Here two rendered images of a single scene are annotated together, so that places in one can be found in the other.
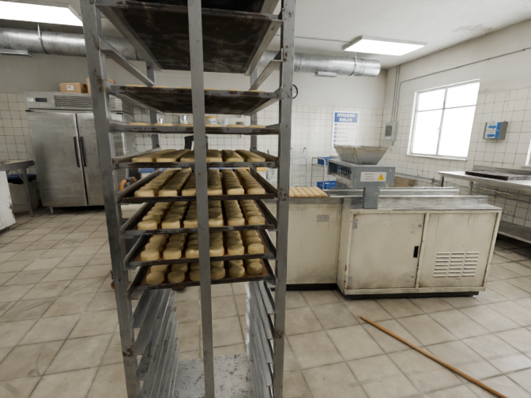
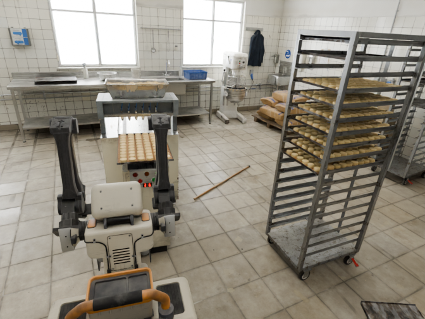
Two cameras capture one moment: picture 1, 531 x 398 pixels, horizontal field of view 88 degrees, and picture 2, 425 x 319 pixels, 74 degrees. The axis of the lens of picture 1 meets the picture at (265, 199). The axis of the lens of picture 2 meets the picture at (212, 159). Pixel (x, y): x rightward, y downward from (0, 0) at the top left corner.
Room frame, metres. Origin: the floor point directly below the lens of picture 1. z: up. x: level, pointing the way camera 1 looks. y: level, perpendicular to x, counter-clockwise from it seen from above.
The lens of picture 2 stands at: (2.37, 1.94, 1.79)
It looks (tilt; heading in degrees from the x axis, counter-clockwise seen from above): 25 degrees down; 256
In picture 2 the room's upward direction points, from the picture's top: 3 degrees clockwise
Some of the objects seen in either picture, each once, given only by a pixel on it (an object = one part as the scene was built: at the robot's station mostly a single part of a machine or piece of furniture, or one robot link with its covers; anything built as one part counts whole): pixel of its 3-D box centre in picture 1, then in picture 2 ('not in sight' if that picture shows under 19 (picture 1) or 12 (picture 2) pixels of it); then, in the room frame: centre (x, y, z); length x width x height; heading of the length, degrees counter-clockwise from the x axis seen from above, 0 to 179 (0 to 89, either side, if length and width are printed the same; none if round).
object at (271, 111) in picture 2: not in sight; (276, 111); (-0.18, -3.29, 0.32); 0.72 x 0.42 x 0.17; 108
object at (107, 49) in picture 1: (141, 73); (379, 74); (0.99, 0.42, 1.59); 0.64 x 0.03 x 0.03; 11
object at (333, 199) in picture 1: (372, 199); not in sight; (2.33, -0.93, 0.87); 2.01 x 0.03 x 0.07; 94
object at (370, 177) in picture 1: (355, 181); (138, 113); (2.47, -0.81, 1.01); 0.72 x 0.33 x 0.34; 4
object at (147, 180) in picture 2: not in sight; (147, 178); (2.41, 0.05, 0.77); 0.24 x 0.04 x 0.14; 4
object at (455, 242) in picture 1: (397, 241); (140, 150); (2.50, -1.29, 0.42); 1.28 x 0.72 x 0.84; 94
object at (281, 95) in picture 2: not in sight; (289, 97); (-0.43, -3.30, 0.62); 0.72 x 0.42 x 0.17; 110
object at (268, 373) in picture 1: (256, 320); (306, 184); (1.06, 0.03, 0.60); 0.64 x 0.03 x 0.03; 11
